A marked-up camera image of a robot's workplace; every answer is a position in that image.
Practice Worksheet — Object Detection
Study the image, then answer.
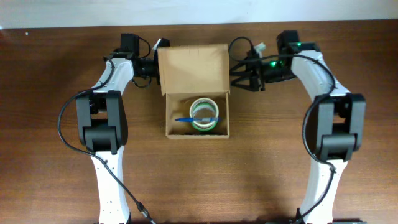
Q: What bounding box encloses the green tape roll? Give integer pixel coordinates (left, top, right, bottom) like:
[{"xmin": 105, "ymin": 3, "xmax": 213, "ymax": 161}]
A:
[{"xmin": 191, "ymin": 104, "xmax": 218, "ymax": 132}]

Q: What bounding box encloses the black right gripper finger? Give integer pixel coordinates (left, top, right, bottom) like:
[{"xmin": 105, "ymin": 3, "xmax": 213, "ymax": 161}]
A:
[
  {"xmin": 229, "ymin": 57, "xmax": 260, "ymax": 75},
  {"xmin": 231, "ymin": 77, "xmax": 260, "ymax": 92}
]

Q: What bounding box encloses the beige masking tape roll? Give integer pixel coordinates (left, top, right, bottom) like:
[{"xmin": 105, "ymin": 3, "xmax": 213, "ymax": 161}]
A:
[{"xmin": 189, "ymin": 97, "xmax": 220, "ymax": 129}]

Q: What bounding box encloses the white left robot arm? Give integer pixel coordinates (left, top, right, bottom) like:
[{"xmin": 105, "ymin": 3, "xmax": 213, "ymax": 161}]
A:
[{"xmin": 76, "ymin": 49, "xmax": 139, "ymax": 223}]

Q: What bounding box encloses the blue ballpoint pen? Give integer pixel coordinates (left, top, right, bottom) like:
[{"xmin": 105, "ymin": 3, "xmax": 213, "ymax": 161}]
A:
[{"xmin": 175, "ymin": 117, "xmax": 221, "ymax": 123}]

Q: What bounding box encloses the brown cardboard box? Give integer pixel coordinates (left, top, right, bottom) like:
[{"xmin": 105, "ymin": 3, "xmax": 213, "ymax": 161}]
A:
[{"xmin": 157, "ymin": 44, "xmax": 230, "ymax": 139}]

